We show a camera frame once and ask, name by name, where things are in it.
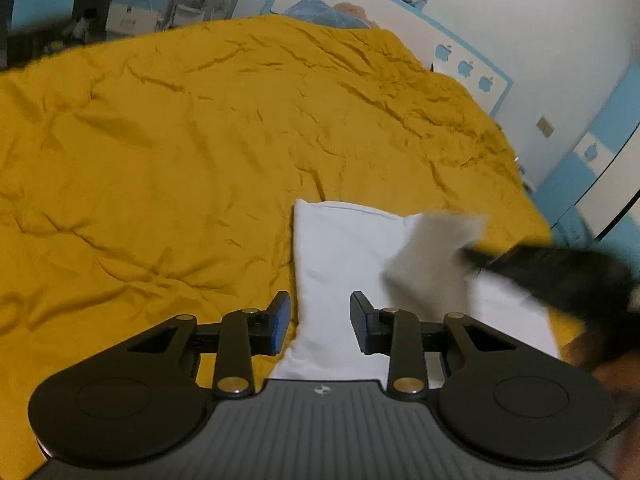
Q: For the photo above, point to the yellow blanket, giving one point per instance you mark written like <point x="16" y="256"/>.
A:
<point x="200" y="160"/>

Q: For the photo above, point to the blue pillow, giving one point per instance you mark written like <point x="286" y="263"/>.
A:
<point x="320" y="12"/>

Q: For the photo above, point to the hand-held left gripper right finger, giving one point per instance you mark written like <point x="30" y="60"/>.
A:
<point x="358" y="321"/>

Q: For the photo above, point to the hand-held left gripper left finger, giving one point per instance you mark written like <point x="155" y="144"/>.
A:
<point x="280" y="321"/>

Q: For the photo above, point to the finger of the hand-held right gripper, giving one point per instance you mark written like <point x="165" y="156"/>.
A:
<point x="500" y="266"/>

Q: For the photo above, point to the white printed t-shirt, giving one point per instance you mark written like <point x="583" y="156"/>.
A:
<point x="335" y="255"/>

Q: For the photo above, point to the blue white drawer cabinet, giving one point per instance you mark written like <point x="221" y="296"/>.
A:
<point x="132" y="15"/>

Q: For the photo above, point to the wall switch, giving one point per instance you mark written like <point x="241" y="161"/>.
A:
<point x="545" y="127"/>

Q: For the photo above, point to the blue white wardrobe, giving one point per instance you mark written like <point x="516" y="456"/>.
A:
<point x="600" y="160"/>

